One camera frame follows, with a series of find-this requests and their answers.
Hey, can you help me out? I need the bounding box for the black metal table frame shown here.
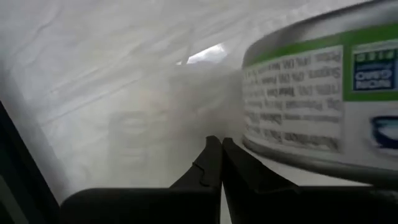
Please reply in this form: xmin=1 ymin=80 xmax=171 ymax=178
xmin=0 ymin=99 xmax=60 ymax=224

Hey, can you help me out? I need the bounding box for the white glossy table sheet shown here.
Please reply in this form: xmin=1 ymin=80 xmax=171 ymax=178
xmin=0 ymin=0 xmax=374 ymax=224

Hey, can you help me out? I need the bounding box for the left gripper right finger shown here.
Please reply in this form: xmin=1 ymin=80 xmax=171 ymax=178
xmin=221 ymin=138 xmax=398 ymax=224

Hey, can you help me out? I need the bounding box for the silver can green white label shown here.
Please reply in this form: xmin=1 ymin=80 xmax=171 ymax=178
xmin=241 ymin=0 xmax=398 ymax=190

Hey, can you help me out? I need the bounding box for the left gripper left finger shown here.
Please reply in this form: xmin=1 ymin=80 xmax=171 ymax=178
xmin=58 ymin=135 xmax=223 ymax=224

